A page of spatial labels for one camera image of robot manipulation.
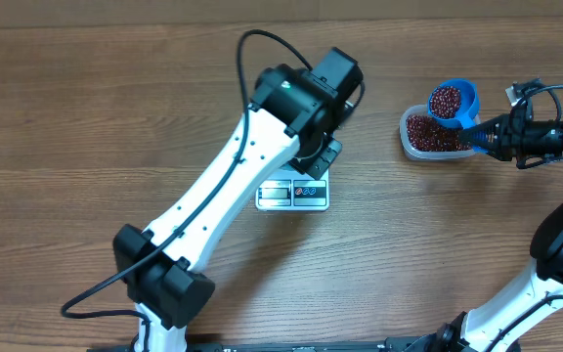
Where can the clear plastic container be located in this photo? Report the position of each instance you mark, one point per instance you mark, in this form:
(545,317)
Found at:
(416,155)

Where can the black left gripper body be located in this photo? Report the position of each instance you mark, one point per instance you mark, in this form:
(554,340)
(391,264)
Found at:
(317,163)

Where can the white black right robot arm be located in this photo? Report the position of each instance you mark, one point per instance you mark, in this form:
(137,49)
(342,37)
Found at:
(537,292)

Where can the white digital kitchen scale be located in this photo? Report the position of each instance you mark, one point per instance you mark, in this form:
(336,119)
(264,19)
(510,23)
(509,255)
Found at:
(288,190)

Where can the blue measuring scoop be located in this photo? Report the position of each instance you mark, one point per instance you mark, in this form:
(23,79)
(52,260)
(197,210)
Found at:
(454,104)

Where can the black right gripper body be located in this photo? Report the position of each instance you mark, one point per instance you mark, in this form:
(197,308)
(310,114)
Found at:
(518,137)

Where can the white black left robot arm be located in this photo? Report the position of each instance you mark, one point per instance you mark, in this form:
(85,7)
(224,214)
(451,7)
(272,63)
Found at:
(291,119)

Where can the red adzuki beans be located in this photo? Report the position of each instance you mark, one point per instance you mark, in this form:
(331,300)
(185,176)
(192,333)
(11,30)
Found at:
(427,135)

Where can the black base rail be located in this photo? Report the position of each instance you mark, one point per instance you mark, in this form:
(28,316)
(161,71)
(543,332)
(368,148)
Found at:
(390,344)

